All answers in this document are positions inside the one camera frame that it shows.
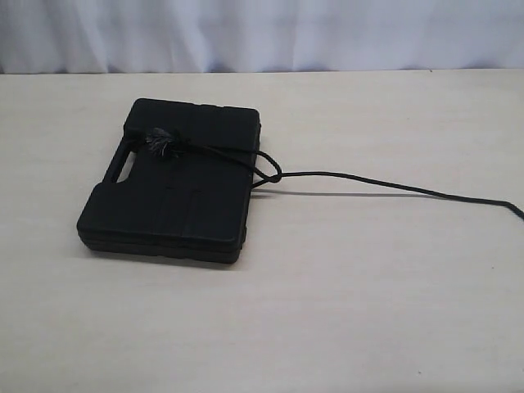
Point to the white backdrop curtain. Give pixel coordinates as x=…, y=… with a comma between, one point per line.
x=258, y=36

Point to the black plastic carrying case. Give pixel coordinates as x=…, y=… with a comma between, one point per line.
x=188, y=207

